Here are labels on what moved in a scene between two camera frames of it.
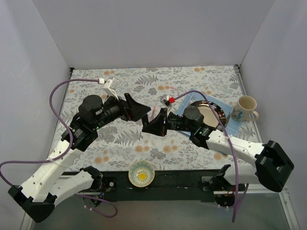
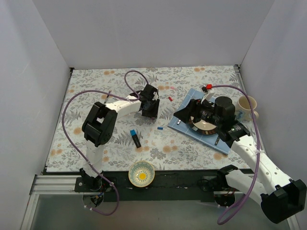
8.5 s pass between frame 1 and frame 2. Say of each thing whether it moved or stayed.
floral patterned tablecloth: stayed
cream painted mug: stayed
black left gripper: moved
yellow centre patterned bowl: stayed
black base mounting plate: stayed
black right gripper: moved
